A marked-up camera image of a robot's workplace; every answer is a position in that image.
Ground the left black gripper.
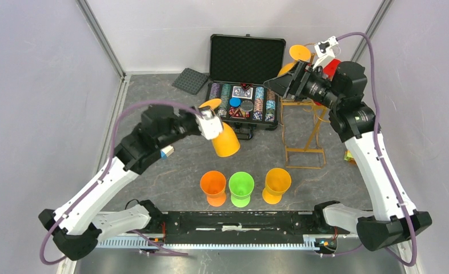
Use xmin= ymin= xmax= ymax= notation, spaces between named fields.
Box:
xmin=158 ymin=105 xmax=211 ymax=150

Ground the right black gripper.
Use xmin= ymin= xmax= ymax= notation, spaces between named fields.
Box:
xmin=263 ymin=59 xmax=342 ymax=110

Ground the yellow wine glass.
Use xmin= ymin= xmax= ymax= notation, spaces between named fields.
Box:
xmin=278 ymin=45 xmax=311 ymax=76
xmin=197 ymin=98 xmax=240 ymax=158
xmin=262 ymin=168 xmax=292 ymax=204

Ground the red plastic wine glass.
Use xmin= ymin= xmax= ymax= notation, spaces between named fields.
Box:
xmin=323 ymin=59 xmax=341 ymax=77

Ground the yellow wine glass back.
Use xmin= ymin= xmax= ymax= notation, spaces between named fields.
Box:
xmin=197 ymin=98 xmax=240 ymax=158

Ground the gold wine glass rack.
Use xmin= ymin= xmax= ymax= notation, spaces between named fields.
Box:
xmin=280 ymin=99 xmax=329 ymax=170

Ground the orange plastic wine glass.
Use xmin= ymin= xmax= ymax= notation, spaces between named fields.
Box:
xmin=200 ymin=171 xmax=226 ymax=207

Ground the green plastic wine glass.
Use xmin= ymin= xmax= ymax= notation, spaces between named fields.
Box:
xmin=228 ymin=171 xmax=255 ymax=208

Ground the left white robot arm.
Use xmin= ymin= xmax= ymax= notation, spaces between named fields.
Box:
xmin=38 ymin=100 xmax=223 ymax=265

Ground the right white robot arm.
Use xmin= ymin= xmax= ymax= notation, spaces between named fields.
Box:
xmin=264 ymin=61 xmax=432 ymax=251

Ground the blue white toy brick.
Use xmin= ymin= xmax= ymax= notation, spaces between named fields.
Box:
xmin=161 ymin=146 xmax=174 ymax=159

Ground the dark grey foam pad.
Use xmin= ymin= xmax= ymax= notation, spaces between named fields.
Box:
xmin=172 ymin=68 xmax=209 ymax=95

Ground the black poker chip case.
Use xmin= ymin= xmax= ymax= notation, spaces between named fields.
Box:
xmin=206 ymin=34 xmax=286 ymax=140

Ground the grey dealer button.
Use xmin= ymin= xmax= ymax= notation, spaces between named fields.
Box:
xmin=240 ymin=100 xmax=254 ymax=112

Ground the blue round chip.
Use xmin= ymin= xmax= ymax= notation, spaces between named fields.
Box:
xmin=229 ymin=97 xmax=242 ymax=108

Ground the playing card deck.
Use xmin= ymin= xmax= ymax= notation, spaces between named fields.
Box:
xmin=231 ymin=86 xmax=254 ymax=99

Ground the red triangle all-in marker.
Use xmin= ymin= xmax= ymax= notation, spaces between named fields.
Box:
xmin=230 ymin=108 xmax=248 ymax=119

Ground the orange green toy brick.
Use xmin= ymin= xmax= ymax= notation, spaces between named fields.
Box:
xmin=344 ymin=150 xmax=356 ymax=164

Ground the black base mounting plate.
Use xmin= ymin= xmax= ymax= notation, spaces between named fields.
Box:
xmin=139 ymin=211 xmax=345 ymax=244

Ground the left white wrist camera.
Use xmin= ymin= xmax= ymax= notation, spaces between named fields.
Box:
xmin=196 ymin=106 xmax=224 ymax=140

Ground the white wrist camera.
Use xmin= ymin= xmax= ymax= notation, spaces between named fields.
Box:
xmin=313 ymin=36 xmax=340 ymax=69
xmin=196 ymin=106 xmax=224 ymax=140

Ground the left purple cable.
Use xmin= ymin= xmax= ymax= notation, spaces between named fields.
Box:
xmin=39 ymin=100 xmax=205 ymax=265

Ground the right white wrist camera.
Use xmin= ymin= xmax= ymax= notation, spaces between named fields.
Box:
xmin=313 ymin=36 xmax=340 ymax=69

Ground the white slotted cable duct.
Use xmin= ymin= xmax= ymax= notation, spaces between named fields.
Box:
xmin=95 ymin=236 xmax=322 ymax=251

